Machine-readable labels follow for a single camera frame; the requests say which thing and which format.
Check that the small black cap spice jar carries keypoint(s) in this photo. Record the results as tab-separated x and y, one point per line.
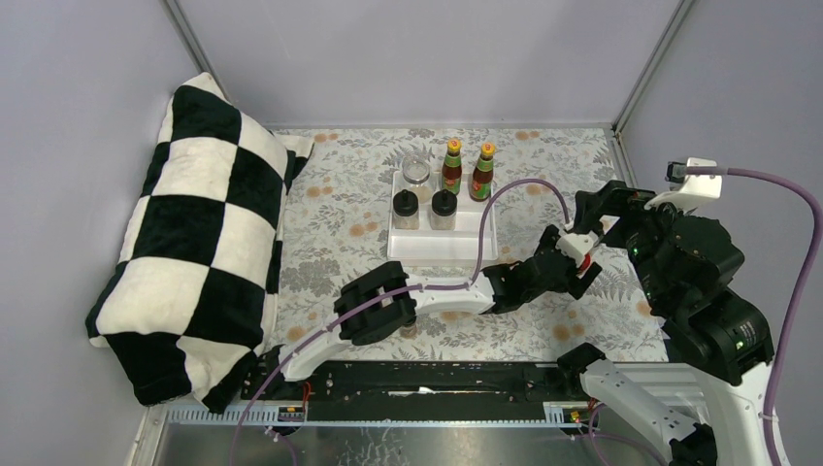
408	331

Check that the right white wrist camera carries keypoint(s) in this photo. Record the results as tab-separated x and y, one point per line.
693	183

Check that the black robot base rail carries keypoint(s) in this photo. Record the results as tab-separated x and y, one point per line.
423	391

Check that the black cap white bean jar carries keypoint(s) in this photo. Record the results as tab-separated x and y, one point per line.
405	210

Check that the clear glass jar metal rim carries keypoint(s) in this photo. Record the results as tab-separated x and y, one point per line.
416	173

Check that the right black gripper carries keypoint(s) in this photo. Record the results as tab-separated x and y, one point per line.
617	198

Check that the red label sauce bottle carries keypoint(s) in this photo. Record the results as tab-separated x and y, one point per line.
480	188

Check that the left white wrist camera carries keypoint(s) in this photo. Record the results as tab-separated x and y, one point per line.
575	246

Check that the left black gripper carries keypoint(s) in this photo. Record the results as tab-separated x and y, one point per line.
567	278

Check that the red lid sauce jar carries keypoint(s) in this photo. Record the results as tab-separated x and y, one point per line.
585	265

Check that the large black lid jar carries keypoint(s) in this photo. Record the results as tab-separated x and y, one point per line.
442	215

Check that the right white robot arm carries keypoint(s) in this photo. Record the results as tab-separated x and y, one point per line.
684	264

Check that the black white checkered pillow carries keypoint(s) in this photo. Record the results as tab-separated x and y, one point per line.
193	297

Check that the green label sauce bottle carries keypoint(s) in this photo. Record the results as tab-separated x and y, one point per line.
451	174

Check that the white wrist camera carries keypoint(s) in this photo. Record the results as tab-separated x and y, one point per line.
693	183
575	246

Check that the white plastic organizer tray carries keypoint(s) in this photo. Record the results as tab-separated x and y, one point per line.
475	230

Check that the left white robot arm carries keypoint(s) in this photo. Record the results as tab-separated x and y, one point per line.
376	305

